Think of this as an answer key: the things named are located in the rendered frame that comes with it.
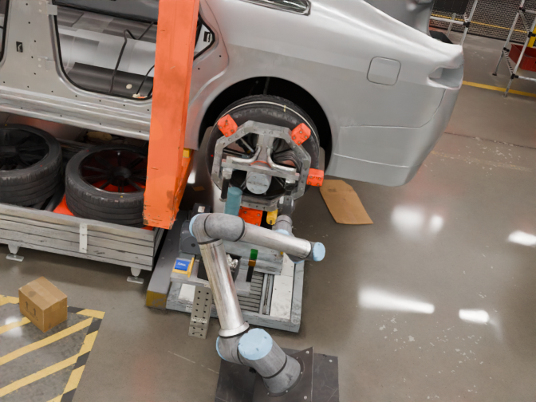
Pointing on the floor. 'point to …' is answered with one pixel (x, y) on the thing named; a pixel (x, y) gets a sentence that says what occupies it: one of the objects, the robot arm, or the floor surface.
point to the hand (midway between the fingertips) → (286, 197)
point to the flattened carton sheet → (344, 202)
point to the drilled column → (200, 312)
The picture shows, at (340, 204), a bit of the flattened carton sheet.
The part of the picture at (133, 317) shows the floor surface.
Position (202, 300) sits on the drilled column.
